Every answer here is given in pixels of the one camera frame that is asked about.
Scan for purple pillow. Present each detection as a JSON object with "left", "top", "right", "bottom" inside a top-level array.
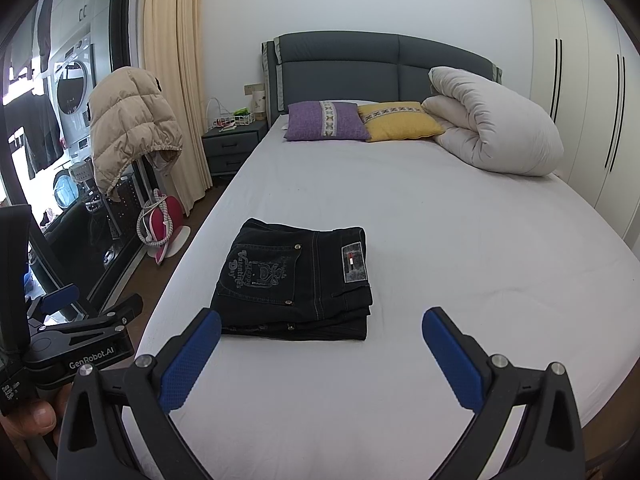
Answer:
[{"left": 283, "top": 101, "right": 371, "bottom": 142}]

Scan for person's left hand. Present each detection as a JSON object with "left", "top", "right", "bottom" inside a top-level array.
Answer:
[{"left": 0, "top": 385, "right": 73, "bottom": 461}]

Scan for beige puffer jacket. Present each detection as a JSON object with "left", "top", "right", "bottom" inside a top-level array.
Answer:
[{"left": 89, "top": 66, "right": 184, "bottom": 196}]

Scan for pink and white appliance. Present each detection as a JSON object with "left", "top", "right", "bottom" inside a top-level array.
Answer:
[{"left": 136, "top": 187, "right": 192, "bottom": 266}]

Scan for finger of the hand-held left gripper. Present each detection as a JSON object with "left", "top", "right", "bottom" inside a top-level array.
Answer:
[
  {"left": 35, "top": 294, "right": 144, "bottom": 341},
  {"left": 25, "top": 283, "right": 81, "bottom": 318}
]

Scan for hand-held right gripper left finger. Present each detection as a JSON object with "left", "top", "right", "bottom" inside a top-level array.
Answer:
[{"left": 56, "top": 308, "right": 222, "bottom": 480}]

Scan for grey upholstered headboard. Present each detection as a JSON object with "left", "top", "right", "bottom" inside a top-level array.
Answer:
[{"left": 260, "top": 32, "right": 503, "bottom": 117}]

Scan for dark hanging garment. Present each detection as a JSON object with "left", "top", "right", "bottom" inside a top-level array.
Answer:
[{"left": 7, "top": 92, "right": 65, "bottom": 181}]

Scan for white wire basket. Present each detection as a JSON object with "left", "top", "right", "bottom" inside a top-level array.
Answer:
[{"left": 206, "top": 96, "right": 253, "bottom": 130}]

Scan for yellow pillow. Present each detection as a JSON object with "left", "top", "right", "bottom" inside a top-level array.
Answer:
[{"left": 356, "top": 101, "right": 446, "bottom": 143}]

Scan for white wardrobe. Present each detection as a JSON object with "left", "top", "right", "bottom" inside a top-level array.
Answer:
[{"left": 529, "top": 0, "right": 640, "bottom": 256}]

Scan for bed with white sheet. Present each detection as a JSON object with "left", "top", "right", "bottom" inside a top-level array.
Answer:
[{"left": 122, "top": 99, "right": 640, "bottom": 480}]

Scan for white washing machine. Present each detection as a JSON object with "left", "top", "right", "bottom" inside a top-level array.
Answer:
[{"left": 50, "top": 162, "right": 96, "bottom": 216}]

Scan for white tumble dryer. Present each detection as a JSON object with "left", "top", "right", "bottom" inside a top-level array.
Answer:
[{"left": 50, "top": 35, "right": 96, "bottom": 146}]

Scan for black denim pants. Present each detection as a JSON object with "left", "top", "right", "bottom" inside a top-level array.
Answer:
[{"left": 209, "top": 218, "right": 373, "bottom": 342}]

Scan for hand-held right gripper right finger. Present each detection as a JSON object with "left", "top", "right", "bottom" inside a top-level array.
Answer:
[{"left": 421, "top": 306, "right": 586, "bottom": 480}]

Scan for beige curtain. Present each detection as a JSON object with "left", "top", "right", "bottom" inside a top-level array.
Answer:
[{"left": 137, "top": 0, "right": 213, "bottom": 216}]

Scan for grey nightstand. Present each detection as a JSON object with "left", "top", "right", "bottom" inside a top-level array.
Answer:
[{"left": 201, "top": 119, "right": 269, "bottom": 177}]

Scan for white folded duvet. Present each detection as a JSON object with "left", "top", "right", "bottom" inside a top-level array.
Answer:
[{"left": 421, "top": 66, "right": 565, "bottom": 177}]

